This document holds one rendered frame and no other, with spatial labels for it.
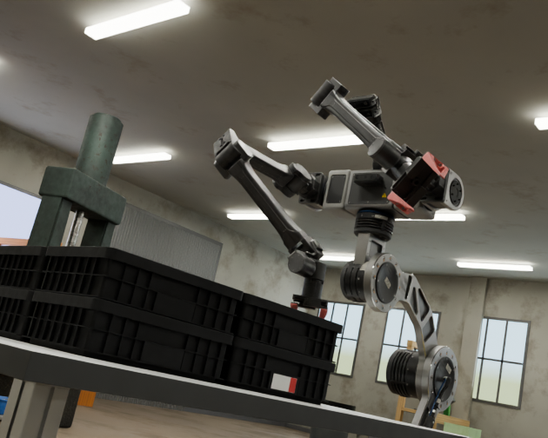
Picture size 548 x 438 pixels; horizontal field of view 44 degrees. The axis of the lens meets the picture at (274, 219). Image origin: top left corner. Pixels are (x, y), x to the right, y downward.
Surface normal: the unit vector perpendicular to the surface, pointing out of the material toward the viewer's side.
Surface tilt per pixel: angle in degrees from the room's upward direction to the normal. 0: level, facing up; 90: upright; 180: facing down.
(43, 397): 90
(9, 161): 90
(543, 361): 90
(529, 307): 90
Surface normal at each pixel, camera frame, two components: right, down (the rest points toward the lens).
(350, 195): -0.62, -0.31
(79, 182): 0.91, 0.10
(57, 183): -0.36, -0.29
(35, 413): 0.76, 0.00
